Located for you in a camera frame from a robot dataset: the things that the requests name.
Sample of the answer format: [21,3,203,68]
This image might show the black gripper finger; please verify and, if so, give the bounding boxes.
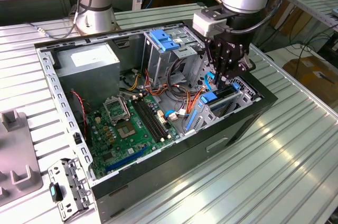
[203,36,224,90]
[221,46,256,90]

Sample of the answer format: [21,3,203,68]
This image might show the blue data wire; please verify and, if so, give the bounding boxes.
[165,72,216,120]

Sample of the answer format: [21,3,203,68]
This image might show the hard disk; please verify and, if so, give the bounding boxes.
[185,81,242,132]

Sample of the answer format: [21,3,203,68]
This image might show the red orange yellow power wire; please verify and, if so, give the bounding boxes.
[184,85,212,116]

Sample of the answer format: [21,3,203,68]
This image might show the grey metal disk bay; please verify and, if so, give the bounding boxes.
[182,49,262,136]

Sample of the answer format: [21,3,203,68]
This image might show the brown carton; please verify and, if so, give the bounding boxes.
[269,0,315,37]

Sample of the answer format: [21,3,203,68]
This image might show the blue plastic drive latch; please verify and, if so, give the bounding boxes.
[149,30,182,52]

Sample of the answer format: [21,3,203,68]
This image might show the grey optical drive cage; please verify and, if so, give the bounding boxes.
[141,27,209,90]

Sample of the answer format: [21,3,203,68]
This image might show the metal slat side table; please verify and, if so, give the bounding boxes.
[253,0,338,48]

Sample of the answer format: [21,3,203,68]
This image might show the beige board connector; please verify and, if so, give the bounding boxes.
[157,109,167,126]

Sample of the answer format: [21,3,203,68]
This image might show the large cardboard box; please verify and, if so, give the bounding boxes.
[282,56,338,108]

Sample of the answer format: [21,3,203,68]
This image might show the black RAM slot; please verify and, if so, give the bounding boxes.
[132,99,164,143]
[135,98,167,142]
[138,97,170,139]
[142,96,173,138]

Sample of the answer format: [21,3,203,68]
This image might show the green motherboard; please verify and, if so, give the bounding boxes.
[86,93,183,180]

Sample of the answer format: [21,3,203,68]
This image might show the CPU socket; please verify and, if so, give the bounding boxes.
[115,120,138,140]

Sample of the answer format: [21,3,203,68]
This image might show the black open PC case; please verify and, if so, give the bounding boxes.
[33,18,279,224]

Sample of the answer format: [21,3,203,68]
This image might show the metal socket cover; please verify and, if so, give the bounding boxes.
[102,96,132,126]

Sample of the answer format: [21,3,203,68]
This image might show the grey power supply unit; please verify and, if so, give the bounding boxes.
[54,43,121,108]

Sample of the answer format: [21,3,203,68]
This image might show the blue expansion slot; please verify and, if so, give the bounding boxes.
[105,146,148,173]

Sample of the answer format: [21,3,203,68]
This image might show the grey parts rack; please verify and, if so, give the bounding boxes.
[0,110,44,206]

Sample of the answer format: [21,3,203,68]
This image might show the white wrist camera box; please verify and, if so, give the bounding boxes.
[192,12,228,37]

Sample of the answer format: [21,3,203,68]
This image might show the thick black cable bundle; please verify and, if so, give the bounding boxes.
[167,57,193,100]

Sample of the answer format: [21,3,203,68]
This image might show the red orange wire bundle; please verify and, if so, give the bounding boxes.
[144,68,170,98]

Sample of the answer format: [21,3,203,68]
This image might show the yellow black wire bundle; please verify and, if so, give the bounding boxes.
[118,68,142,92]

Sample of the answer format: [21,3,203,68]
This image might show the red black fan wire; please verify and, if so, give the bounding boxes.
[70,89,88,140]

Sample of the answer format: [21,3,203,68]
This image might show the brown square base plate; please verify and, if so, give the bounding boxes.
[69,14,120,36]

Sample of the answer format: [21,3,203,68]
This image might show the black cable with metal plug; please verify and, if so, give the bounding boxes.
[26,0,96,40]

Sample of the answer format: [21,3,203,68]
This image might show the grey metal slot bracket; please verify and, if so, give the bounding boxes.
[46,157,95,222]

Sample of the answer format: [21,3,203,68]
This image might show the black teal bracket latch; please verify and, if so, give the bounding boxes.
[49,183,64,203]

